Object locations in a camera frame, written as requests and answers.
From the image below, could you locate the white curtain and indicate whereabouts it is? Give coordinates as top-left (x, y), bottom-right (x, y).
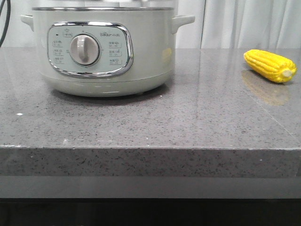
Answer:
top-left (0, 0), bottom-right (301, 48)

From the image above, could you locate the yellow corn cob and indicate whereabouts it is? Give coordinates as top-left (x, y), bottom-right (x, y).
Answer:
top-left (243, 49), bottom-right (297, 83)

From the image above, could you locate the grey round control knob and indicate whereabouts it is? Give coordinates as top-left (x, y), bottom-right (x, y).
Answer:
top-left (70, 34), bottom-right (100, 66)

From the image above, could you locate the pale green electric cooking pot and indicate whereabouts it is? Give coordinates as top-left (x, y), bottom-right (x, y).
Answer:
top-left (21, 7), bottom-right (195, 97)

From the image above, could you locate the black cable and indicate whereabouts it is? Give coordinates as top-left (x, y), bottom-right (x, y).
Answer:
top-left (0, 0), bottom-right (11, 45)

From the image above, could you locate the glass pot lid steel rim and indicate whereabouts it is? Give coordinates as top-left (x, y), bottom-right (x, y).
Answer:
top-left (58, 0), bottom-right (152, 3)

